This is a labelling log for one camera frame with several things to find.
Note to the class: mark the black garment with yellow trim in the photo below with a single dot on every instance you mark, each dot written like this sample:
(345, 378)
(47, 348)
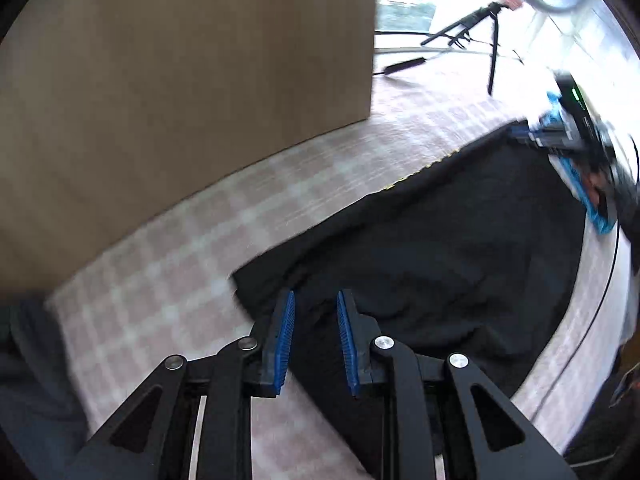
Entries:
(425, 260)

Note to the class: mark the dark cloth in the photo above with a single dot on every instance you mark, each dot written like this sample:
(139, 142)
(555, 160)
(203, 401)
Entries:
(610, 435)

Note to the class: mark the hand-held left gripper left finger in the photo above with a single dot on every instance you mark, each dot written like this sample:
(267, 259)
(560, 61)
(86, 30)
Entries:
(280, 340)

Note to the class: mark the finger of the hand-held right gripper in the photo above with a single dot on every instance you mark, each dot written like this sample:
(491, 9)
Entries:
(530, 139)
(547, 124)

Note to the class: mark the person's right forearm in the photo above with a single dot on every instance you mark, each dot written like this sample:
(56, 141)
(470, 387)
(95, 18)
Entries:
(630, 220)

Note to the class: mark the pink plaid bed sheet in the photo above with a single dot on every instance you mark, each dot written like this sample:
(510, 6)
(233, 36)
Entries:
(175, 270)

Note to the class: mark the black tripod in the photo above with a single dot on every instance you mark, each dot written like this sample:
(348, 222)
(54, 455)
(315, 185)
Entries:
(492, 65)

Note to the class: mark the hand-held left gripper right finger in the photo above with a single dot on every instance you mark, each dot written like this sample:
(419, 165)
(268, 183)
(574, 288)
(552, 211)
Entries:
(347, 345)

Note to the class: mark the person's right hand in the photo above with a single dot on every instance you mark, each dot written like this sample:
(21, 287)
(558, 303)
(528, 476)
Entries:
(597, 187)

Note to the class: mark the black jacket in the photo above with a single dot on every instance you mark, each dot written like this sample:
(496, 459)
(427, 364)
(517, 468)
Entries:
(35, 385)

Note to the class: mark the large pale wooden board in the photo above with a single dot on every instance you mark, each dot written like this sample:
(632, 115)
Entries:
(175, 85)

